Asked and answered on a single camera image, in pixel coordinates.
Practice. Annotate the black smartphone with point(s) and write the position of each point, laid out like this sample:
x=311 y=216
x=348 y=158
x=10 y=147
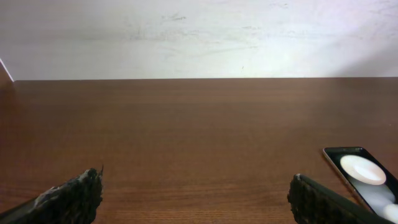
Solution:
x=375 y=186

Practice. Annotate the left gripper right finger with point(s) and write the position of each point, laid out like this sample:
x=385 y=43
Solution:
x=312 y=203

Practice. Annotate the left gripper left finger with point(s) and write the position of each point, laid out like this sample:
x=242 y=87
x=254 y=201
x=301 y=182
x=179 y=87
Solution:
x=75 y=201

